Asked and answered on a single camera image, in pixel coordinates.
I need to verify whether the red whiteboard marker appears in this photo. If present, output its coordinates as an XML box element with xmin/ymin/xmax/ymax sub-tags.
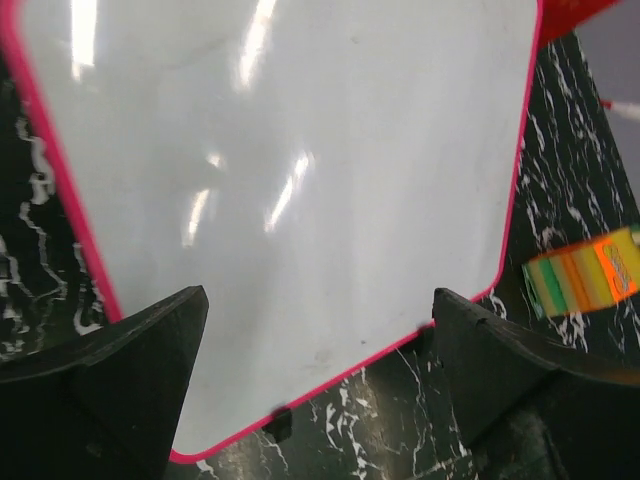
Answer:
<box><xmin>600</xmin><ymin>99</ymin><xmax>640</xmax><ymax>123</ymax></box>

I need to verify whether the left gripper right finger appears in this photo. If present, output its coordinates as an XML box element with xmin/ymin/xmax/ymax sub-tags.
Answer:
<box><xmin>433</xmin><ymin>288</ymin><xmax>639</xmax><ymax>479</ymax></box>

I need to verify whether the pink framed whiteboard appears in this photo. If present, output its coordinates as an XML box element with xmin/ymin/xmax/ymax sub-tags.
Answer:
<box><xmin>1</xmin><ymin>1</ymin><xmax>542</xmax><ymax>464</ymax></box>

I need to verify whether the red plastic shopping basket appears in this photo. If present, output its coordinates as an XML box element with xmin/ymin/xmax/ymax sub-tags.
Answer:
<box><xmin>538</xmin><ymin>0</ymin><xmax>620</xmax><ymax>48</ymax></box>

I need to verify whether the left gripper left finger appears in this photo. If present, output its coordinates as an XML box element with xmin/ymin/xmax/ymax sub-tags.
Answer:
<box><xmin>1</xmin><ymin>286</ymin><xmax>209</xmax><ymax>479</ymax></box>

